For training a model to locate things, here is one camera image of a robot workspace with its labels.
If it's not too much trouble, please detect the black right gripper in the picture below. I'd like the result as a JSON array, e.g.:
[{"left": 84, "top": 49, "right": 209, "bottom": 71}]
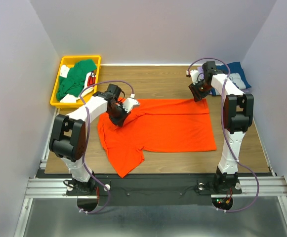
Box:
[{"left": 188, "top": 78, "right": 213, "bottom": 102}]

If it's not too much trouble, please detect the orange t shirt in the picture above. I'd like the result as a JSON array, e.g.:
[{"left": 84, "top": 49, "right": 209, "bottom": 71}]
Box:
[{"left": 97, "top": 99, "right": 217, "bottom": 178}]

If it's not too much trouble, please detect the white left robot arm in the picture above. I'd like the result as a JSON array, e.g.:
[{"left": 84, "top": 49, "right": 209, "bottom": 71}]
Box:
[{"left": 49, "top": 83, "right": 139, "bottom": 195}]

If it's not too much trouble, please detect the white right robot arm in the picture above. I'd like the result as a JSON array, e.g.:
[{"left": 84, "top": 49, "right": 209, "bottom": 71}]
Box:
[{"left": 186, "top": 59, "right": 254, "bottom": 193}]

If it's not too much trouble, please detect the folded lavender t shirt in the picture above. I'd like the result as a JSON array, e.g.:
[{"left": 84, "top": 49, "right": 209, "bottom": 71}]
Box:
[{"left": 197, "top": 66, "right": 204, "bottom": 75}]

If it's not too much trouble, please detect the folded navy printed t shirt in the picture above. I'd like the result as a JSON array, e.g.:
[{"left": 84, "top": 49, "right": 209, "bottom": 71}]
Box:
[{"left": 210, "top": 62, "right": 251, "bottom": 96}]

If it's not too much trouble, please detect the green t shirt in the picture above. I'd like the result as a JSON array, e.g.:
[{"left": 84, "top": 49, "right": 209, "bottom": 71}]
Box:
[{"left": 56, "top": 59, "right": 97, "bottom": 101}]

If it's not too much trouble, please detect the white printed t shirt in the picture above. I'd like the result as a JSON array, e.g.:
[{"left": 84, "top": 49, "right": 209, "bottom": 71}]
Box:
[{"left": 56, "top": 62, "right": 96, "bottom": 103}]

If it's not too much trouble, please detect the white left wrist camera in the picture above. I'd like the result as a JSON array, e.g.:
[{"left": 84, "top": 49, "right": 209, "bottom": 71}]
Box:
[{"left": 122, "top": 93, "right": 140, "bottom": 113}]

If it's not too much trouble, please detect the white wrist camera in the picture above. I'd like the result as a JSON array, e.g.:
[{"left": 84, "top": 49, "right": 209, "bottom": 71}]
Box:
[
  {"left": 186, "top": 70, "right": 204, "bottom": 85},
  {"left": 122, "top": 93, "right": 140, "bottom": 113}
]

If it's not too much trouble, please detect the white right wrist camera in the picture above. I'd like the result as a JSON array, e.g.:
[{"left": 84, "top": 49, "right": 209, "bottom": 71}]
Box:
[{"left": 186, "top": 70, "right": 204, "bottom": 85}]

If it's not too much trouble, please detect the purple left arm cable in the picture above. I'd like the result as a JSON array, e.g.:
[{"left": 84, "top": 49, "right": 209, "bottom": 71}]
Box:
[{"left": 78, "top": 80, "right": 135, "bottom": 215}]

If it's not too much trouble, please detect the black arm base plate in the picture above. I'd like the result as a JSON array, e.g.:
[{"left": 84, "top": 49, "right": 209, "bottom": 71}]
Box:
[{"left": 63, "top": 173, "right": 242, "bottom": 208}]

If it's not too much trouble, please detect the aluminium frame rail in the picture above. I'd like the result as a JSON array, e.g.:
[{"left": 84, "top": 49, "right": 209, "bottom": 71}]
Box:
[{"left": 15, "top": 153, "right": 287, "bottom": 237}]

